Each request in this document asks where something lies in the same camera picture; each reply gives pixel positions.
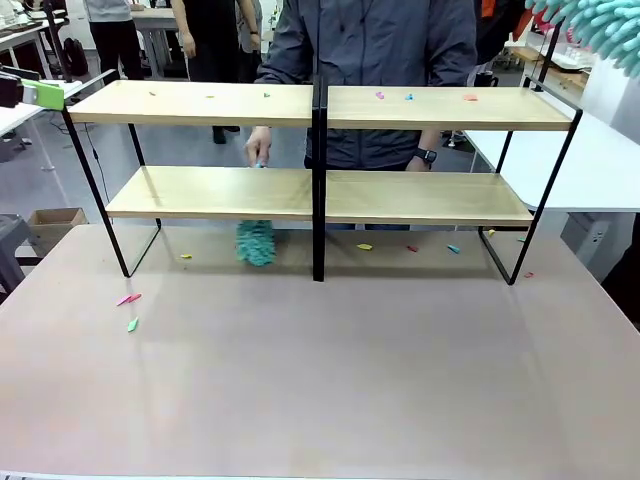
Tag black frame wooden shelf unit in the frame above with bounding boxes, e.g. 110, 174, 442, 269
319, 73, 584, 287
58, 69, 322, 283

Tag person's right hand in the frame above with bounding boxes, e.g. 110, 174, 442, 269
243, 126, 275, 169

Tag black stand pole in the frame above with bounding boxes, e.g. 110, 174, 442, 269
528, 9, 572, 94
41, 0, 72, 82

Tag background person printed shirt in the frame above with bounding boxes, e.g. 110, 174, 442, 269
234, 0, 264, 84

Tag grey cabinet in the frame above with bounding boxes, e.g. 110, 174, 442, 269
559, 211, 627, 275

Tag black backpack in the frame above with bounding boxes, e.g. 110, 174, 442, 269
61, 36, 90, 77

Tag teal chenille duster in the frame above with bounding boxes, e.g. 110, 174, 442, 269
234, 160, 278, 269
523, 0, 640, 80

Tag cardboard box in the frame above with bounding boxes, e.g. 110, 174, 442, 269
26, 206, 90, 255

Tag background person black trousers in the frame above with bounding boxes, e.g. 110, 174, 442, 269
83, 0, 147, 82

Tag black hanging jacket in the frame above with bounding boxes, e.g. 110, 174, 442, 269
473, 0, 529, 67

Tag red hanging garment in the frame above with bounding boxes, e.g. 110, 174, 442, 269
511, 7, 535, 43

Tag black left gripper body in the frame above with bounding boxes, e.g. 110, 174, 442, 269
0, 76, 22, 108

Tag person in grey jacket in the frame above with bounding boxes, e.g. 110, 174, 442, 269
253, 0, 480, 172

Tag background person black clothes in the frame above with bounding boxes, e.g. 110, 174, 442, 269
171, 0, 242, 146

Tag wooden bench shelf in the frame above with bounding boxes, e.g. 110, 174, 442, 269
510, 45, 592, 94

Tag large white side table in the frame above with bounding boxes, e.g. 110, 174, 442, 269
462, 110, 640, 214

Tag white background desk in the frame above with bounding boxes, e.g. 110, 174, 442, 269
130, 5, 194, 81

